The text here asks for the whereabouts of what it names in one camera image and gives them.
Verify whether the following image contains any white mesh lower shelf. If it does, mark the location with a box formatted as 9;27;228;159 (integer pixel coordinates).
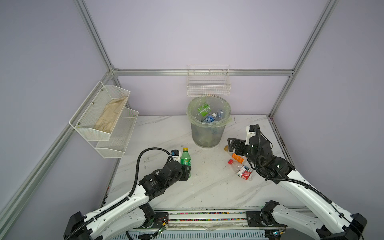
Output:
96;108;139;159

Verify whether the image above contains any white mesh shelf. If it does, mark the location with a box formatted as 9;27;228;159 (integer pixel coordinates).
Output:
96;108;139;159
69;82;130;142

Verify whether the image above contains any mesh waste bin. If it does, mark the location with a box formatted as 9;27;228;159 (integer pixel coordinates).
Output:
187;95;232;148

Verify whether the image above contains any crushed bottle green label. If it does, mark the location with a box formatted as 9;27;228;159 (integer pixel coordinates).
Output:
196;103;211;117

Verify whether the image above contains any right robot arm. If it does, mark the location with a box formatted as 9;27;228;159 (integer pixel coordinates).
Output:
228;124;368;240

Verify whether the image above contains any beige cloth in shelf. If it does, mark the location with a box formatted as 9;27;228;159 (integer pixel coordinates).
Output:
94;97;128;134

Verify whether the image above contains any blue label bottle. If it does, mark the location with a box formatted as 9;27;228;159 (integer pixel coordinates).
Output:
202;113;217;124

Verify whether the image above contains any white mesh upper shelf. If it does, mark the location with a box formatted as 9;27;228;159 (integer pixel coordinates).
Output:
69;82;130;142

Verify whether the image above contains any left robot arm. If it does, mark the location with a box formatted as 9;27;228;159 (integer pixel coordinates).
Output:
63;147;192;240

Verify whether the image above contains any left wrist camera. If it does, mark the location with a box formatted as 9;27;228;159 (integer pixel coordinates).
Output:
171;150;181;163

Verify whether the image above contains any green soda bottle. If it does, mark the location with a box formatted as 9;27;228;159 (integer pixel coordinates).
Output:
181;148;192;166

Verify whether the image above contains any orange label bottle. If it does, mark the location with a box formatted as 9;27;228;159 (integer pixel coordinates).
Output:
224;146;244;164

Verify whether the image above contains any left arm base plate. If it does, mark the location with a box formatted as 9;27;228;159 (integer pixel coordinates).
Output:
150;212;169;229

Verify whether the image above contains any white wire wall basket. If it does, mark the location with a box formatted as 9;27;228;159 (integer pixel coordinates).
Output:
187;65;232;97

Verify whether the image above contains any red label crushed bottle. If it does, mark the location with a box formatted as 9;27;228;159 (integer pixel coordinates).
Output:
228;160;254;181

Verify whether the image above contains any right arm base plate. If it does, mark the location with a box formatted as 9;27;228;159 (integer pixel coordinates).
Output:
246;211;266;228

